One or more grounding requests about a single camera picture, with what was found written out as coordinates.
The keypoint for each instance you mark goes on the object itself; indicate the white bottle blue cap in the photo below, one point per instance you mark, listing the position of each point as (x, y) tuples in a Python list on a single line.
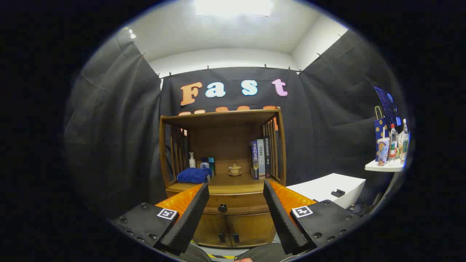
[(204, 165)]

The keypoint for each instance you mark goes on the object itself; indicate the person's right leg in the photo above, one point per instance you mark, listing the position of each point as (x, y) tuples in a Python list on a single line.
[(262, 253)]

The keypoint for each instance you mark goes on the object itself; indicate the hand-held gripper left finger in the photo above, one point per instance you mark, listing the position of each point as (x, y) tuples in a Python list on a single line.
[(191, 218)]

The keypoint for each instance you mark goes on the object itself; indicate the blue dotted gift bag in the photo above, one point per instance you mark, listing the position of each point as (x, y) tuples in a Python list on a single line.
[(380, 127)]

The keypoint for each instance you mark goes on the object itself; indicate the black drawer knob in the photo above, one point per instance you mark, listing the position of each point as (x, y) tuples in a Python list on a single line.
[(222, 208)]

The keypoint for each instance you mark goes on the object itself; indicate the white pump bottle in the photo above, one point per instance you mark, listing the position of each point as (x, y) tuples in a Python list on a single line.
[(192, 162)]

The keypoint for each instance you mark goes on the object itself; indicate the black spine book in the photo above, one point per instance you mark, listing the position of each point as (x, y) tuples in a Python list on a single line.
[(267, 156)]

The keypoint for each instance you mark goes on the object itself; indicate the patterned paper cup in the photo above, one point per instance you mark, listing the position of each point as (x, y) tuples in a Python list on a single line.
[(383, 151)]

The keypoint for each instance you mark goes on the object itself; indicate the ceiling light panel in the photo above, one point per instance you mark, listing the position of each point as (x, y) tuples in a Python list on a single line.
[(233, 7)]

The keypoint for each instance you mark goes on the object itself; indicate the wooden countertop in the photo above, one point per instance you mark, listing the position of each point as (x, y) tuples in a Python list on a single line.
[(233, 182)]

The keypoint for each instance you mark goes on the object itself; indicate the beige lidded teacup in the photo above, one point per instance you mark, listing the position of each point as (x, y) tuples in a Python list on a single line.
[(235, 169)]

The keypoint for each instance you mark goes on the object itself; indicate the clear bottle green label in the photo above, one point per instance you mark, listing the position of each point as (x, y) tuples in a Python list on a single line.
[(404, 145)]

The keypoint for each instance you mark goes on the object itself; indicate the blue towel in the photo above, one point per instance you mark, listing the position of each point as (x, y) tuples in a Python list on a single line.
[(193, 175)]

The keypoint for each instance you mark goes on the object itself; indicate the clear bottle red cap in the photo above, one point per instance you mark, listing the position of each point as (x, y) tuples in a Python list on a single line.
[(393, 142)]

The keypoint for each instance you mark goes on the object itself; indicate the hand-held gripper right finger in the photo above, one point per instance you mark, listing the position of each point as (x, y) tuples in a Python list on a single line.
[(282, 218)]

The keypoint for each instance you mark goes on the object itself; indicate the wooden drawer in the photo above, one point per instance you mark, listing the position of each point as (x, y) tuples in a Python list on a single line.
[(236, 200)]

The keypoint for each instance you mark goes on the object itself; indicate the white shelf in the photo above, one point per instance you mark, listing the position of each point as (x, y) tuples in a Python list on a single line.
[(386, 166)]

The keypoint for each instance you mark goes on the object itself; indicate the teal bottle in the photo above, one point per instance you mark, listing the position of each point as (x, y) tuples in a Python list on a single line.
[(211, 165)]

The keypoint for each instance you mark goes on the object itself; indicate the white drawer unit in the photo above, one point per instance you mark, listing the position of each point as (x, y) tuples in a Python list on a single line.
[(320, 185)]

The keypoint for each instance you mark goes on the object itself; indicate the white spine book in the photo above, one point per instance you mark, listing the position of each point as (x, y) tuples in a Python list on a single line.
[(261, 156)]

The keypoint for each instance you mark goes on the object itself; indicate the wooden cabinet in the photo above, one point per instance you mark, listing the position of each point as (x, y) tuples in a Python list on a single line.
[(225, 145)]

